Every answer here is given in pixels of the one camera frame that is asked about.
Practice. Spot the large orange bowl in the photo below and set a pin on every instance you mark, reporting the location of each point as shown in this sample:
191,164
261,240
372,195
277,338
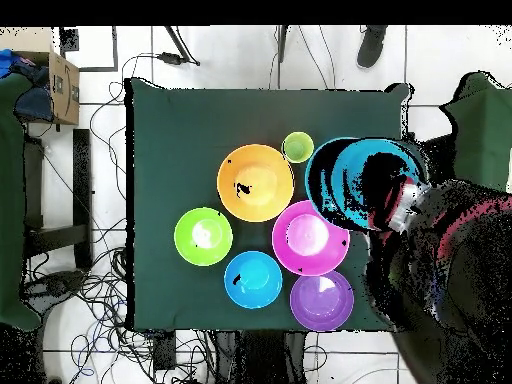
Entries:
272,192

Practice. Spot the blue bowl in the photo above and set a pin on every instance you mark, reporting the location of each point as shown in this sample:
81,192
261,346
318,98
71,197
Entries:
260,280

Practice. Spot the person's foot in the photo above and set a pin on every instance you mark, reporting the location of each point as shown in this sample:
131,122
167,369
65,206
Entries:
371,46

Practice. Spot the dark green table cloth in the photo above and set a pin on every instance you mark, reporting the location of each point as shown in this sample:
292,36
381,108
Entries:
168,120

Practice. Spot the blue cloth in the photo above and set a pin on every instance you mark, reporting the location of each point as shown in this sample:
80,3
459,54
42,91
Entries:
6,62

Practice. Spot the yellow cup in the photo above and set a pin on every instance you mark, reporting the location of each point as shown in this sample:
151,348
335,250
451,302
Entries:
298,148

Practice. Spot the black power strip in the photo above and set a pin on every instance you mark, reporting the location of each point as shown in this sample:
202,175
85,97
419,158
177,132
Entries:
164,352

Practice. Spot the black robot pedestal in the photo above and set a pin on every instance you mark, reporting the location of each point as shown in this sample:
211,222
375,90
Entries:
260,360

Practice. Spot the black pedestal foot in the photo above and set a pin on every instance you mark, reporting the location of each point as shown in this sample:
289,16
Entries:
52,288

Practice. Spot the black tripod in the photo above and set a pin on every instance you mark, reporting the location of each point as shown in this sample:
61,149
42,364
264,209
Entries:
282,40

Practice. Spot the dark blue bag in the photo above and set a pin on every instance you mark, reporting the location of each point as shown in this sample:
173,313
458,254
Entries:
34,104

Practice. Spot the large magenta bowl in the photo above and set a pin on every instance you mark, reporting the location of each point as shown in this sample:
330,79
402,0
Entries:
296,256

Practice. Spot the purple bowl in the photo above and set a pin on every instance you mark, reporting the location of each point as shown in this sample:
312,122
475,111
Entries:
320,308

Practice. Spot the cardboard box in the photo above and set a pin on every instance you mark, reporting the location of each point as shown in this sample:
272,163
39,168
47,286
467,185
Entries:
64,88

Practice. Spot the black power adapter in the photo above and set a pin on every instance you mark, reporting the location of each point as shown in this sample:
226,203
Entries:
172,58

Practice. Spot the green cloth covered table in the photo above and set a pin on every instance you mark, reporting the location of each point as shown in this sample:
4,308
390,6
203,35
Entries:
10,200
484,132

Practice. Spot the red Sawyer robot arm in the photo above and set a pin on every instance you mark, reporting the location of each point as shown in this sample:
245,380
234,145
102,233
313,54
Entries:
460,240

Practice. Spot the small cyan bowl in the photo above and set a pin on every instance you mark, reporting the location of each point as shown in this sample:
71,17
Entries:
348,168

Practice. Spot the green bowl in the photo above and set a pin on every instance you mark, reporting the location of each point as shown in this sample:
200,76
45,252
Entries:
186,240

